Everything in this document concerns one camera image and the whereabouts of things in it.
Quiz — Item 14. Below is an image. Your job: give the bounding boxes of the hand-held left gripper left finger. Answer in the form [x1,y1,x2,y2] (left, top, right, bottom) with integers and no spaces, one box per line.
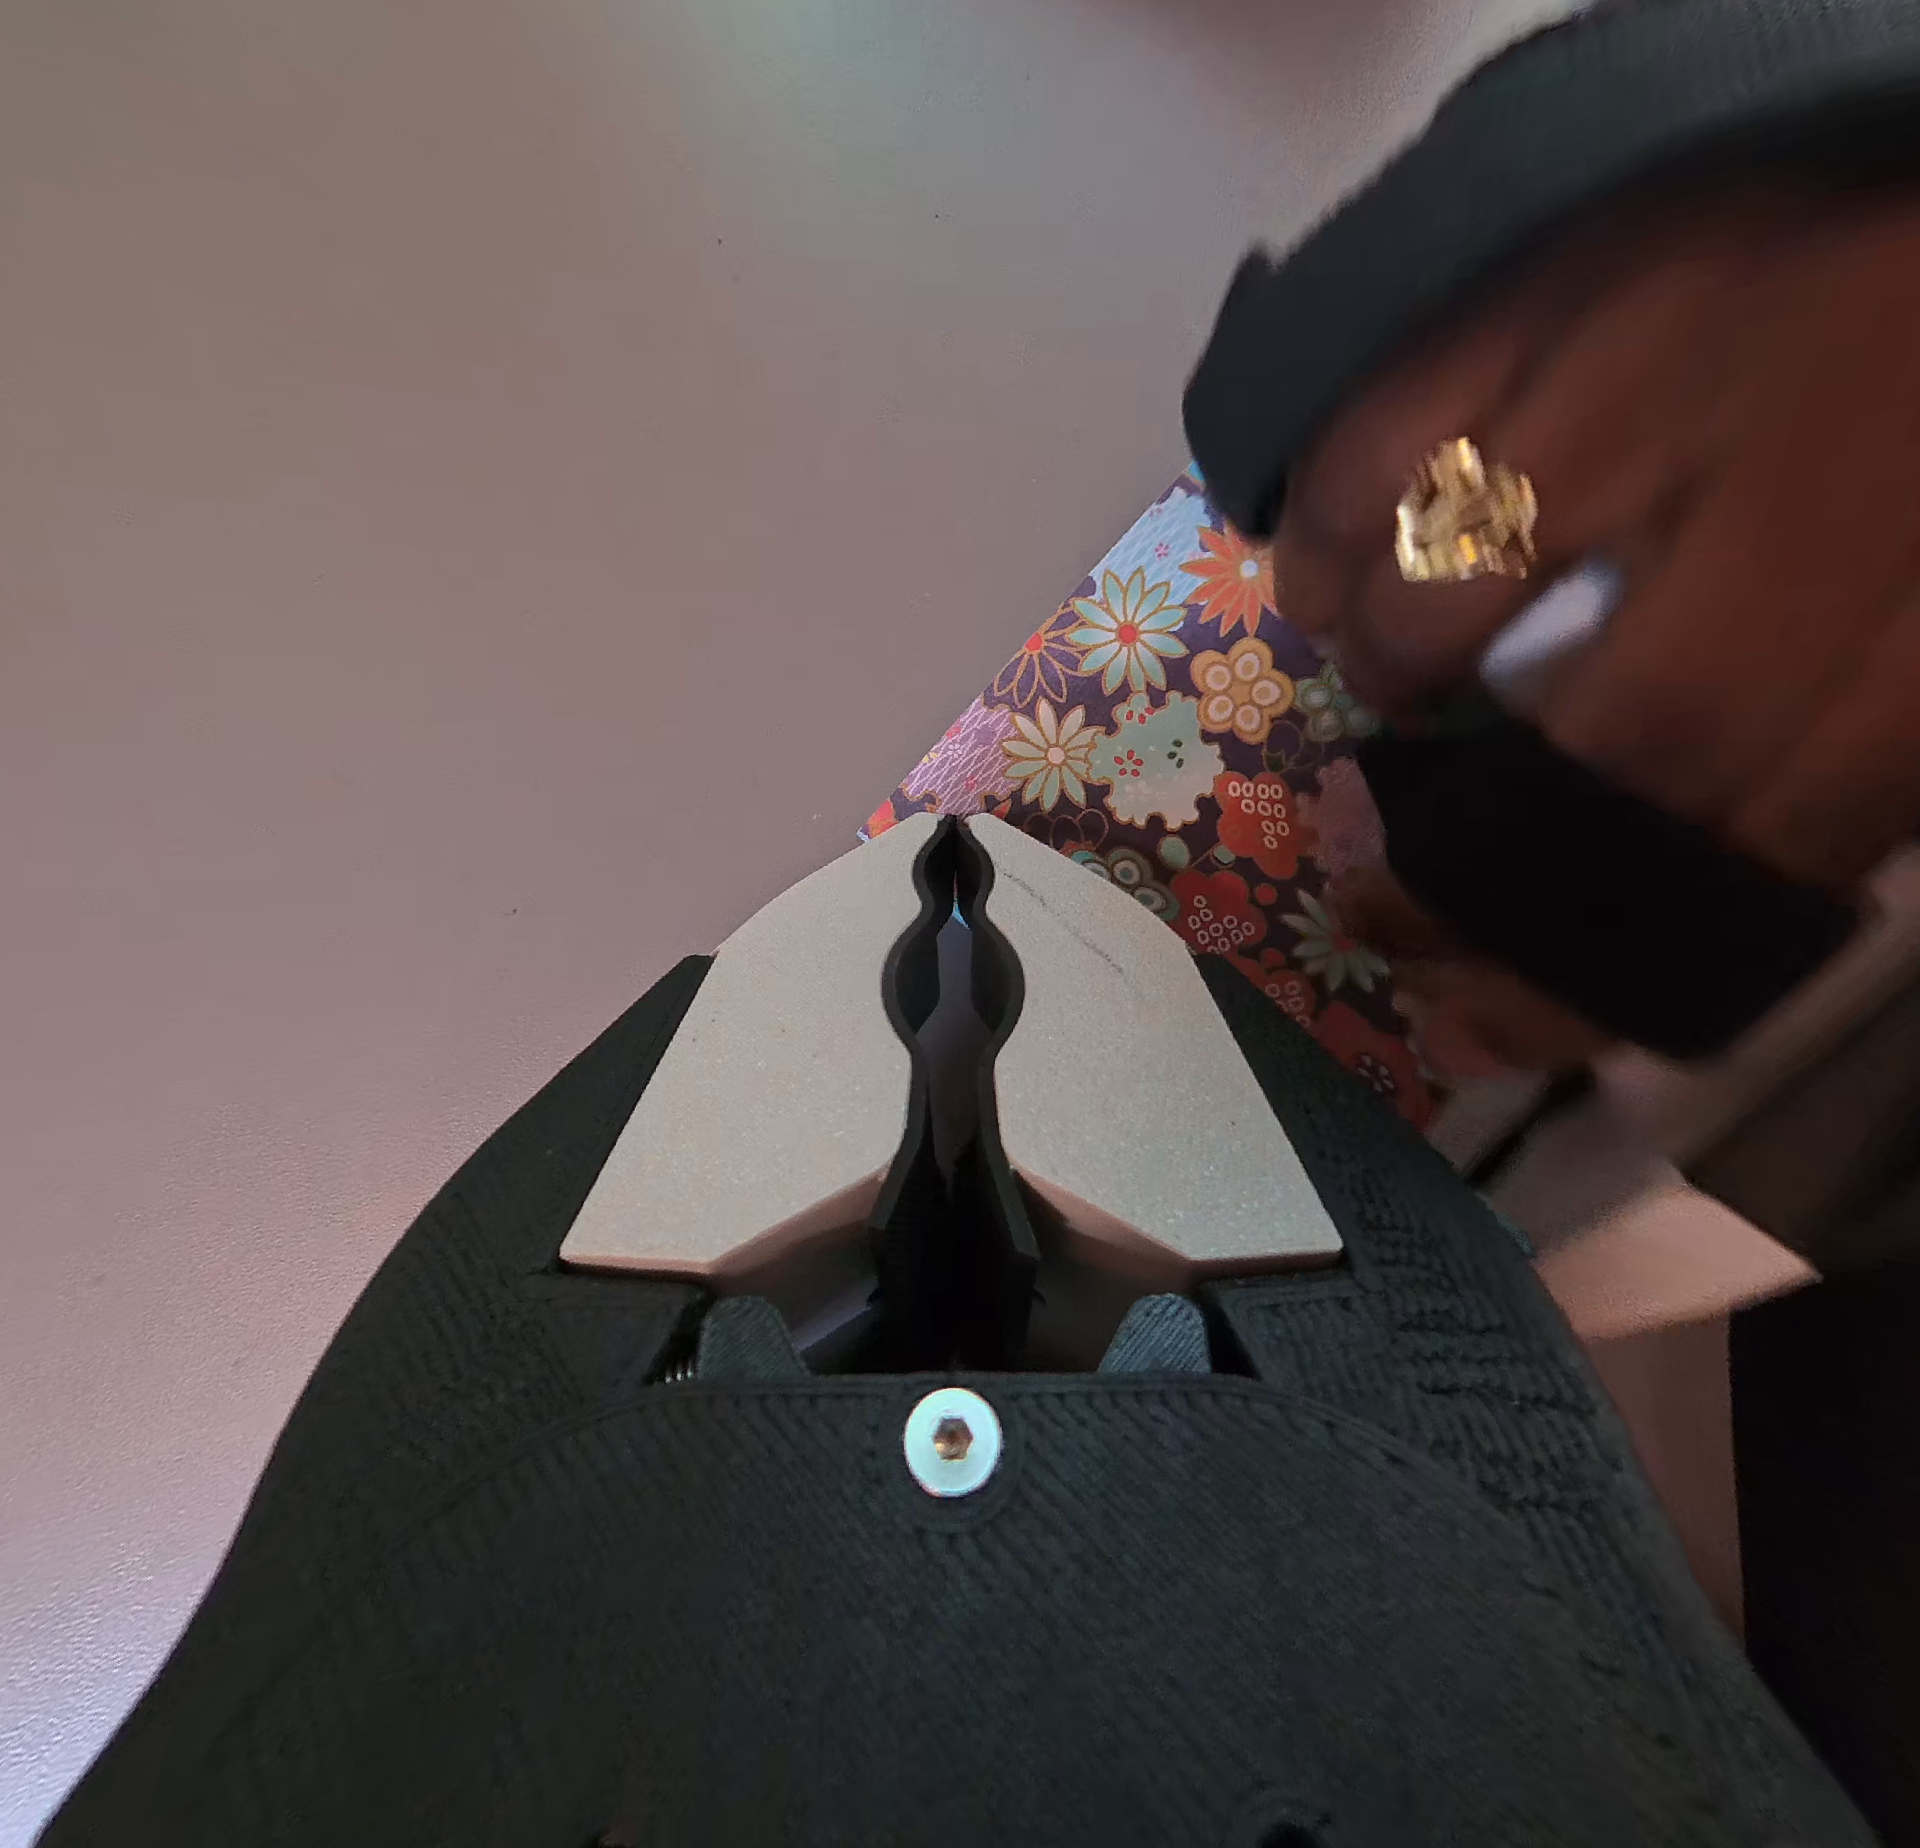
[558,812,962,1274]

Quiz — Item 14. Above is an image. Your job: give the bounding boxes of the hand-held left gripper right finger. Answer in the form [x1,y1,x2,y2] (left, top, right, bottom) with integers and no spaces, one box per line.
[951,812,1346,1274]

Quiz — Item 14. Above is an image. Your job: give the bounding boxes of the floral origami paper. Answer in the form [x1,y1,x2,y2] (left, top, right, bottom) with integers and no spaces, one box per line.
[860,464,1446,1134]

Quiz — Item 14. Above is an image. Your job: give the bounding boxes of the person's right hand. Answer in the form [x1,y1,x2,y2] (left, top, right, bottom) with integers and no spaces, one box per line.
[1272,194,1920,906]

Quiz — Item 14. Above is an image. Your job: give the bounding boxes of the gold ring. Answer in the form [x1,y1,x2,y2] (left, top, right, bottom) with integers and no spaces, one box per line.
[1393,433,1545,588]

